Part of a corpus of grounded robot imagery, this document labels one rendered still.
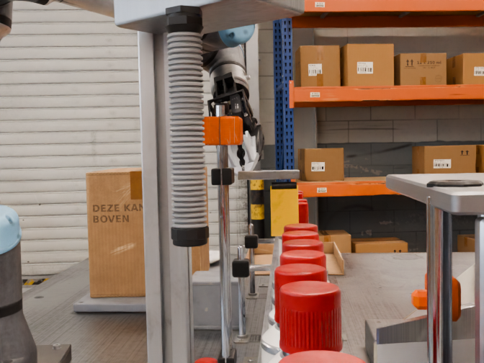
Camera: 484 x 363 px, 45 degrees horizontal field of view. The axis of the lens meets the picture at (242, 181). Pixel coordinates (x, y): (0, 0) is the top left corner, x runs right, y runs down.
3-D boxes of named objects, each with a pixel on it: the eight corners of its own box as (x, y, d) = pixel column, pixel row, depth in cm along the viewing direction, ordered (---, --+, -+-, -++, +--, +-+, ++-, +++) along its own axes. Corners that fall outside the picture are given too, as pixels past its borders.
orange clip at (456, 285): (462, 324, 29) (462, 280, 29) (420, 324, 29) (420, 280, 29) (446, 307, 32) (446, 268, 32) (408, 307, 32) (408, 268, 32)
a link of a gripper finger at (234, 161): (219, 165, 100) (214, 127, 106) (230, 186, 104) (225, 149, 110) (236, 160, 99) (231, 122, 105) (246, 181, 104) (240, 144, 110)
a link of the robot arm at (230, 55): (195, 47, 125) (225, 67, 130) (198, 80, 118) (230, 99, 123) (219, 21, 121) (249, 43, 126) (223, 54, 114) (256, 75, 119)
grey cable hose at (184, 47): (207, 247, 52) (200, 3, 51) (167, 248, 52) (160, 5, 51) (212, 241, 55) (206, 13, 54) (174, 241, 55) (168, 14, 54)
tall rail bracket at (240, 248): (275, 341, 102) (274, 245, 101) (233, 341, 102) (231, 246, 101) (276, 335, 105) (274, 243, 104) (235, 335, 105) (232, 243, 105)
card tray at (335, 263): (343, 275, 154) (343, 259, 153) (244, 275, 156) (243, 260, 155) (335, 254, 183) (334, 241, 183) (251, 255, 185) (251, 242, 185)
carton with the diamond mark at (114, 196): (201, 295, 127) (198, 169, 125) (89, 298, 127) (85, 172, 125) (209, 268, 157) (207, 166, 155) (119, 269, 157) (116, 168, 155)
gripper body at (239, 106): (207, 122, 105) (203, 79, 113) (223, 153, 111) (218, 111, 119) (248, 109, 104) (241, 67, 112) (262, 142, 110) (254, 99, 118)
